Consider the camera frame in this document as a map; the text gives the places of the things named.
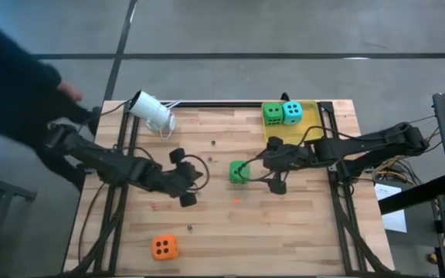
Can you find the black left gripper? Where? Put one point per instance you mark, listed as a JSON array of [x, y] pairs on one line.
[[176, 179]]

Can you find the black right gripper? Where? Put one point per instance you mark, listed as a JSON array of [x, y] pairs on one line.
[[290, 158]]

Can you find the large green foam die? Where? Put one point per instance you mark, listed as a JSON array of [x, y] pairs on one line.
[[242, 174], [272, 114]]

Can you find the large teal foam die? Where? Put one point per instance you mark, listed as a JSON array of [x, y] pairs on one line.
[[292, 113]]

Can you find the large orange foam die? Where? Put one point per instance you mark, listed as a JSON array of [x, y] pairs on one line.
[[164, 248]]

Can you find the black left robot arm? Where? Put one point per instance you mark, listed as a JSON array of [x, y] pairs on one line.
[[110, 162]]

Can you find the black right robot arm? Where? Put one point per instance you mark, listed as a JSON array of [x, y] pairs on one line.
[[369, 144]]

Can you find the yellow translucent plastic tray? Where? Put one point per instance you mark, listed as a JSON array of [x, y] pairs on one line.
[[296, 133]]

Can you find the white paper sheet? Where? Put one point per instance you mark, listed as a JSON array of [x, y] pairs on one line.
[[390, 204]]

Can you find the black side desk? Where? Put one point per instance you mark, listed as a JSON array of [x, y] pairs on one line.
[[412, 197]]

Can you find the person's hand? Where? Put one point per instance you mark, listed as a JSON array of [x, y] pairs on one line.
[[70, 90]]

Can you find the dark metal side table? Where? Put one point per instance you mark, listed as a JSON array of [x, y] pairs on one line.
[[6, 191]]

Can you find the small yellow object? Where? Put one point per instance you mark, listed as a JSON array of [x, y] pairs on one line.
[[433, 258]]

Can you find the person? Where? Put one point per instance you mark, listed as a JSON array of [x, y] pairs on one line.
[[10, 77]]

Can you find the small black bracket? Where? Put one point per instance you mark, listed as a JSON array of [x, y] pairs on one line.
[[284, 96]]

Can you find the white bullet security camera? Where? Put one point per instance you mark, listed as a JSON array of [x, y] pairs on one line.
[[149, 108]]

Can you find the black aluminium table frame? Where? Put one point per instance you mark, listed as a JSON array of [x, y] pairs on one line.
[[222, 104]]

